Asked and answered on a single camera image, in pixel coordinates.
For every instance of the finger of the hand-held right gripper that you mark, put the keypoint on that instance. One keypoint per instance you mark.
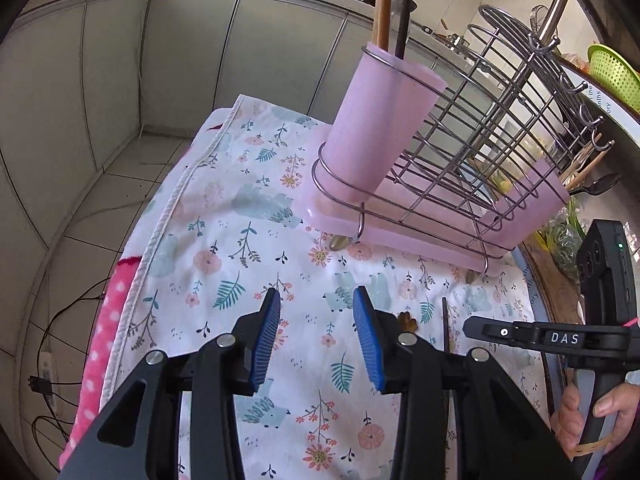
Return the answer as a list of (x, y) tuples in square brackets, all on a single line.
[(495, 332)]

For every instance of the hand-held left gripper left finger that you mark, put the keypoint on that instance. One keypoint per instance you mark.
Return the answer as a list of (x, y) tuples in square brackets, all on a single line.
[(265, 340)]

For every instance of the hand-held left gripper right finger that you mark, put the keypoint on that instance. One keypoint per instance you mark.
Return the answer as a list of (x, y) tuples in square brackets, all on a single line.
[(367, 340)]

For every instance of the thin dark brown chopstick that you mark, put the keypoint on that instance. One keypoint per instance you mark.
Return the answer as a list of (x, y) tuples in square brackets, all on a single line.
[(444, 325)]

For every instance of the black spoon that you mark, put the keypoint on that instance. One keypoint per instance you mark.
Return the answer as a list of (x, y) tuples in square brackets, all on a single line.
[(600, 183)]

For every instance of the wide pink utensil cup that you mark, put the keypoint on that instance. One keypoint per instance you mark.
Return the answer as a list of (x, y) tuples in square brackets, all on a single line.
[(537, 200)]

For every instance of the wooden chopstick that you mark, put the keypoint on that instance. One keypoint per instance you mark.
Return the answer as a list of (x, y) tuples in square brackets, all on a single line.
[(597, 159), (580, 162)]

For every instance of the tall pink utensil cup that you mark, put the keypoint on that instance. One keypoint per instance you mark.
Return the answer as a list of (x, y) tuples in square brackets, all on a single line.
[(370, 130)]

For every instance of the person's right hand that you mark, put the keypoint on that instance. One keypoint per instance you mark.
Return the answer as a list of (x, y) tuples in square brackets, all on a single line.
[(617, 402)]

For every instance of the wooden clover-shaped piece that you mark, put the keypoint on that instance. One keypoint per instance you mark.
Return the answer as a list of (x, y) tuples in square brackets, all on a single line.
[(406, 321)]

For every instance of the bag of green vegetables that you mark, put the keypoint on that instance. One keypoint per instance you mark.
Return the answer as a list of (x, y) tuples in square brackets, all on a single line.
[(562, 240)]

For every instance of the brown spoon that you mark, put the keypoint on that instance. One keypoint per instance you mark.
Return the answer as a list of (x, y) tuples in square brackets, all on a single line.
[(339, 243)]

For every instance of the floral printed cloth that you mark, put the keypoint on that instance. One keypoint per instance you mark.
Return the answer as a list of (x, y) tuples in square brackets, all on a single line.
[(240, 240)]

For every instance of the pink drip tray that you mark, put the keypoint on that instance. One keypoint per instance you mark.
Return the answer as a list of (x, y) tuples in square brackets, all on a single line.
[(415, 230)]

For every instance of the pink polka-dot blanket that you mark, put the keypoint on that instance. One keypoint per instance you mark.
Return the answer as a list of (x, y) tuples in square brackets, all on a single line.
[(105, 340)]

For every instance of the green plastic basket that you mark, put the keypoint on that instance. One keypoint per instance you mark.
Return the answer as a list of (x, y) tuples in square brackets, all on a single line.
[(612, 70)]

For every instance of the white power strip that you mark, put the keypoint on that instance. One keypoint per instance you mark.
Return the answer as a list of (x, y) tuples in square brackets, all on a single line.
[(47, 375)]

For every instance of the black plug adapter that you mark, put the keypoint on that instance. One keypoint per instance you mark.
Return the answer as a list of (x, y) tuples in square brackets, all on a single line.
[(37, 385)]

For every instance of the chrome pole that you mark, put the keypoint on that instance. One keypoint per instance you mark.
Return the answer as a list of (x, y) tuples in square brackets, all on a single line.
[(557, 5)]

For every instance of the grey cabinet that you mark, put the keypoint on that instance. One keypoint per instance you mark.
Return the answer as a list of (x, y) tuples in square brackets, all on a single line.
[(175, 60)]

